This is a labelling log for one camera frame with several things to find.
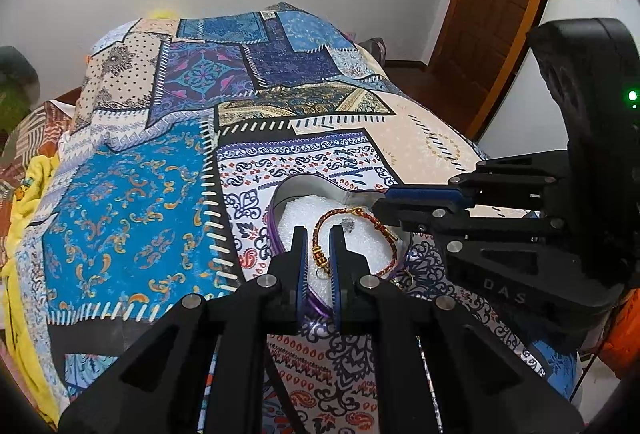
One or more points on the dark bag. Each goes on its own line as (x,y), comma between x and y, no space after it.
(372,47)

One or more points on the white foam padding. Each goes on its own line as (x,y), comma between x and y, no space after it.
(300,214)

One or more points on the brown wooden door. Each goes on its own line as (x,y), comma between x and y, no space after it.
(495,14)

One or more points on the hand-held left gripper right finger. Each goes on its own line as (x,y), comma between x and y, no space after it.
(336,269)

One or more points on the blue patchwork quilt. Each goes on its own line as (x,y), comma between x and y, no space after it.
(150,214)

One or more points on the orange cloth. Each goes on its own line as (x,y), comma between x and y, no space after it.
(625,339)

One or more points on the yellow blanket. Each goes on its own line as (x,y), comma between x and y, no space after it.
(30,214)

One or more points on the grey bundle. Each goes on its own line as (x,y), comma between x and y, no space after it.
(17,64)

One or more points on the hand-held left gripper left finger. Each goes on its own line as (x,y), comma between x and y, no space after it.
(301,264)

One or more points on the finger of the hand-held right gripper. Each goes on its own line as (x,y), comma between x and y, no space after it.
(425,196)
(410,216)

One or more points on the yellow rounded object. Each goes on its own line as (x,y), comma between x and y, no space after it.
(161,13)

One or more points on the green bag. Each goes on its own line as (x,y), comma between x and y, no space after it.
(12,107)

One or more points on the purple heart-shaped tin box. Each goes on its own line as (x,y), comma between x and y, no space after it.
(310,184)

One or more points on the orange patterned sheet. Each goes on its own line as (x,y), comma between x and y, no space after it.
(45,129)

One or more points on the small silver earring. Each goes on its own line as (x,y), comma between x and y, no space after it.
(348,225)

